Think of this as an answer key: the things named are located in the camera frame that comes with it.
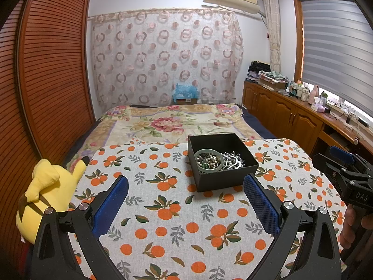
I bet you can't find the orange print tablecloth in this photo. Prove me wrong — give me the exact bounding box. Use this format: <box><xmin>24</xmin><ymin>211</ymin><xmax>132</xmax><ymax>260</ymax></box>
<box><xmin>66</xmin><ymin>137</ymin><xmax>344</xmax><ymax>280</ymax></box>

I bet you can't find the clear plastic bag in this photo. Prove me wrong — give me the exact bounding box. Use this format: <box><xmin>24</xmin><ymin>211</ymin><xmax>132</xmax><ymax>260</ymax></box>
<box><xmin>201</xmin><ymin>89</ymin><xmax>222</xmax><ymax>104</ymax></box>

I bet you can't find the silver chain jewellery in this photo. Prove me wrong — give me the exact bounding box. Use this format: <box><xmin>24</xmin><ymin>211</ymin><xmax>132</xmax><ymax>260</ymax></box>
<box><xmin>219</xmin><ymin>151</ymin><xmax>245</xmax><ymax>171</ymax></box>

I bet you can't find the yellow plush toy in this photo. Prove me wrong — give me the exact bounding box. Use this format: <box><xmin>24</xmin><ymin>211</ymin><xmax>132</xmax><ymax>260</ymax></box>
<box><xmin>16</xmin><ymin>156</ymin><xmax>90</xmax><ymax>244</ymax></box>

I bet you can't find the floral blanket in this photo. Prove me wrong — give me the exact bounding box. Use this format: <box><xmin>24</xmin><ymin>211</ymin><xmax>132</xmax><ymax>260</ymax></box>
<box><xmin>62</xmin><ymin>103</ymin><xmax>271</xmax><ymax>164</ymax></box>

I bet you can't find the beige patterned side curtain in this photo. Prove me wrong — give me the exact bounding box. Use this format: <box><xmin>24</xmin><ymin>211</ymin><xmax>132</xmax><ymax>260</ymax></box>
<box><xmin>262</xmin><ymin>0</ymin><xmax>283</xmax><ymax>73</ymax></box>

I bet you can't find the person's right hand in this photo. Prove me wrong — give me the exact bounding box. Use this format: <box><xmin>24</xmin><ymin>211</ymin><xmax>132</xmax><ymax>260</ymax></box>
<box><xmin>340</xmin><ymin>206</ymin><xmax>373</xmax><ymax>251</ymax></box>

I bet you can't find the pale green jade bangle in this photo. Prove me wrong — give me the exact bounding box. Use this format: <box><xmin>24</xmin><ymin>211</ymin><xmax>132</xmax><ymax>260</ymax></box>
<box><xmin>195</xmin><ymin>149</ymin><xmax>224</xmax><ymax>172</ymax></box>

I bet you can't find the navy bed sheet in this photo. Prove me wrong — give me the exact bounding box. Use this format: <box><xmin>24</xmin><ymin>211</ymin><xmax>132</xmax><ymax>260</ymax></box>
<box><xmin>237</xmin><ymin>104</ymin><xmax>281</xmax><ymax>140</ymax></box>

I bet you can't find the stack of folded clothes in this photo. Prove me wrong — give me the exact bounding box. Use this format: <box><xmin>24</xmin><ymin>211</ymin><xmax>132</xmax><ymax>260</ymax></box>
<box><xmin>247</xmin><ymin>61</ymin><xmax>289</xmax><ymax>91</ymax></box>

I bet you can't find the brown louvered wardrobe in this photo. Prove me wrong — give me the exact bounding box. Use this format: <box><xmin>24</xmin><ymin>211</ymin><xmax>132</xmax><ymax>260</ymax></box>
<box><xmin>0</xmin><ymin>0</ymin><xmax>97</xmax><ymax>269</ymax></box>

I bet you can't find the wooden cabinet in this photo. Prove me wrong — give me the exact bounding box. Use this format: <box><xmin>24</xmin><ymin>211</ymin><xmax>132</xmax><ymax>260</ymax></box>
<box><xmin>242</xmin><ymin>80</ymin><xmax>373</xmax><ymax>164</ymax></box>

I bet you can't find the blue plastic bag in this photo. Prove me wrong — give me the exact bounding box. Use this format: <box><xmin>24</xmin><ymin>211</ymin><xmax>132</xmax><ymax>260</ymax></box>
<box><xmin>173</xmin><ymin>83</ymin><xmax>200</xmax><ymax>100</ymax></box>

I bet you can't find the grey window blind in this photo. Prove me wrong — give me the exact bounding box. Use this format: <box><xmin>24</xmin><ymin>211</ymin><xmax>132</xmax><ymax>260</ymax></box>
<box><xmin>300</xmin><ymin>0</ymin><xmax>373</xmax><ymax>110</ymax></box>

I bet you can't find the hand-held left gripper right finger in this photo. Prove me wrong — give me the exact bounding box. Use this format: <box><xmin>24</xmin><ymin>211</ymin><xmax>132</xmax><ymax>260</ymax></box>
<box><xmin>243</xmin><ymin>173</ymin><xmax>342</xmax><ymax>280</ymax></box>

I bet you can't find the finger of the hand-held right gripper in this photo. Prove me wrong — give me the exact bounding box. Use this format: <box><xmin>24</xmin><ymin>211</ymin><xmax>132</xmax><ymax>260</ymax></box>
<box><xmin>329</xmin><ymin>145</ymin><xmax>373</xmax><ymax>171</ymax></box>
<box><xmin>312</xmin><ymin>153</ymin><xmax>350</xmax><ymax>187</ymax></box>

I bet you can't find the pink tissue box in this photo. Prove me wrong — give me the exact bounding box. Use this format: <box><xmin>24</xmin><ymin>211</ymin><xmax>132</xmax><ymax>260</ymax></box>
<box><xmin>310</xmin><ymin>99</ymin><xmax>326</xmax><ymax>113</ymax></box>

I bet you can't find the wooden window frame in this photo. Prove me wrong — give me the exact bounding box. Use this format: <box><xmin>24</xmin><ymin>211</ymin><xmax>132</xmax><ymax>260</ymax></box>
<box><xmin>292</xmin><ymin>0</ymin><xmax>305</xmax><ymax>84</ymax></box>

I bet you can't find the black cardboard box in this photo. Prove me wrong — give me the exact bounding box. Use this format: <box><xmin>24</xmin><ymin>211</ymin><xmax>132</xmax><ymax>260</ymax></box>
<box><xmin>187</xmin><ymin>133</ymin><xmax>259</xmax><ymax>193</ymax></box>

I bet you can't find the group of cosmetic bottles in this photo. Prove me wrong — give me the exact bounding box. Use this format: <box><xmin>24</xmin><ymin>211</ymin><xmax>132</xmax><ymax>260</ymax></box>
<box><xmin>287</xmin><ymin>80</ymin><xmax>311</xmax><ymax>100</ymax></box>

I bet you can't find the circle pattern sheer curtain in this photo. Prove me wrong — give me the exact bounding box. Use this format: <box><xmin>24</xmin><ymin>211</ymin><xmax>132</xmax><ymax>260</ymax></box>
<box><xmin>87</xmin><ymin>8</ymin><xmax>244</xmax><ymax>107</ymax></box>

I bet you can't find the brown wooden bead bracelet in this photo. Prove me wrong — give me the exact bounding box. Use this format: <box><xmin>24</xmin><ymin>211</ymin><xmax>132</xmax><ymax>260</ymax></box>
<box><xmin>198</xmin><ymin>153</ymin><xmax>220</xmax><ymax>170</ymax></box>

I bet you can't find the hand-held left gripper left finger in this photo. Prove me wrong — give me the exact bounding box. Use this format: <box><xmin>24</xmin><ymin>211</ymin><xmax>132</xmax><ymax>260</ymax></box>
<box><xmin>31</xmin><ymin>175</ymin><xmax>129</xmax><ymax>280</ymax></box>

